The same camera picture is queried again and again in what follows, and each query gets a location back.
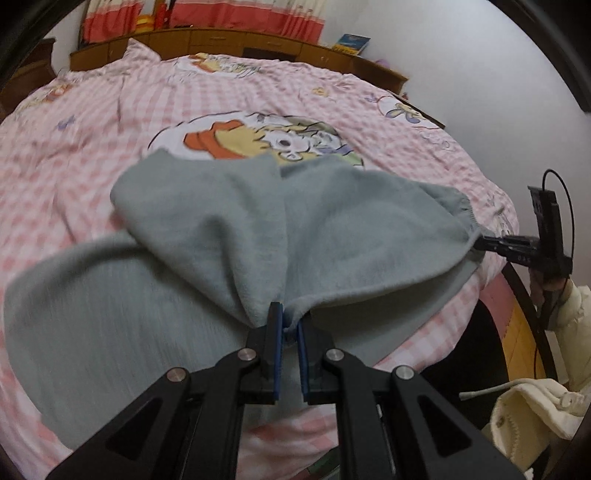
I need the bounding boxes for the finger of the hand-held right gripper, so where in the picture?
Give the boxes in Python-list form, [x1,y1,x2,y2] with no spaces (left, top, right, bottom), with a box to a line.
[473,234,540,262]

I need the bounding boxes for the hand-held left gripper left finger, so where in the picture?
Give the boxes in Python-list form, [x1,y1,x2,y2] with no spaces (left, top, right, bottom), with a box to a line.
[46,302,283,480]

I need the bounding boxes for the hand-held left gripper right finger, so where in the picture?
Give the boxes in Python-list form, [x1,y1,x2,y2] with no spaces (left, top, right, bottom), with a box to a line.
[298,316,525,480]

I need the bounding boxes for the grey pants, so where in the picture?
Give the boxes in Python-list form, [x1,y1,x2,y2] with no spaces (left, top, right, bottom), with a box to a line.
[4,150,485,450]

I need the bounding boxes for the person's right hand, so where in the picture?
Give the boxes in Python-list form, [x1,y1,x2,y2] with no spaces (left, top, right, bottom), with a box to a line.
[529,271,567,325]

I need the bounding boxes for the blue book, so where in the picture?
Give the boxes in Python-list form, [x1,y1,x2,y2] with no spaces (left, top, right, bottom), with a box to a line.
[333,34,371,56]

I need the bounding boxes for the pink checked printed blanket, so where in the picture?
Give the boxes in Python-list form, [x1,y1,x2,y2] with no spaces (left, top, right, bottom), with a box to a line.
[0,39,520,480]

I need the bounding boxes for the wooden cabinet row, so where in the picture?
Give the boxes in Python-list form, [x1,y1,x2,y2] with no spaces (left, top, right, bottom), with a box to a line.
[69,28,409,95]

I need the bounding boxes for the red and white curtain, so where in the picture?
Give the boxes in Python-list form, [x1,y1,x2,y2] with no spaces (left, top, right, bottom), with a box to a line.
[81,0,326,46]

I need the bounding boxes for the dark wooden nightstand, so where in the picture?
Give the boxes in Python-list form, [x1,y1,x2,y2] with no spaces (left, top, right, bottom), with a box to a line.
[0,39,57,118]

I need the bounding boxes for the black cable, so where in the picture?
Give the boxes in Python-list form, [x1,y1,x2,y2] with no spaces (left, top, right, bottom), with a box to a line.
[533,169,577,381]

